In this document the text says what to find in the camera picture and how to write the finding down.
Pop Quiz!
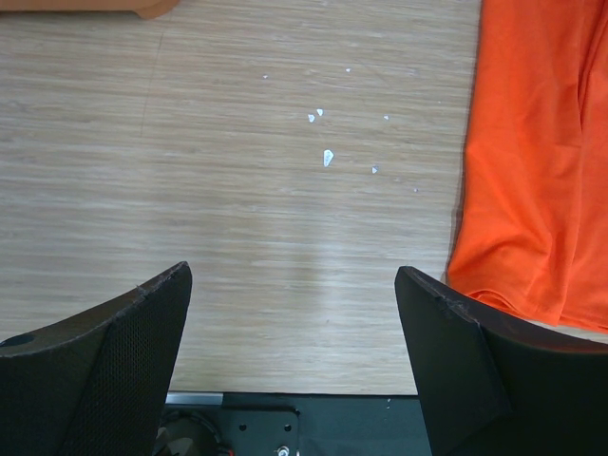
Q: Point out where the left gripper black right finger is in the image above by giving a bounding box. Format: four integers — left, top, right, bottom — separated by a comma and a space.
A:
394, 266, 607, 455

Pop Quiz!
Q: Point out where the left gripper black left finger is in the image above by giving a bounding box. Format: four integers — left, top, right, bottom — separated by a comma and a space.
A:
1, 262, 192, 455

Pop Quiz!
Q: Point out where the orange t-shirt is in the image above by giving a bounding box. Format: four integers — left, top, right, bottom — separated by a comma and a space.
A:
447, 1, 607, 332

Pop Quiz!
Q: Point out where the orange plastic basket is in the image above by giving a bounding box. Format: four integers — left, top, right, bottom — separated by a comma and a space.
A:
0, 0, 180, 19

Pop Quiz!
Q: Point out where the aluminium rail frame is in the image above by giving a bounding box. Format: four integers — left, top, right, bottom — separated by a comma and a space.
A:
165, 391, 223, 407

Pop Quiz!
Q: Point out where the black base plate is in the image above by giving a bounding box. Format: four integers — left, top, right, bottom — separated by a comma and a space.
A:
161, 393, 431, 455

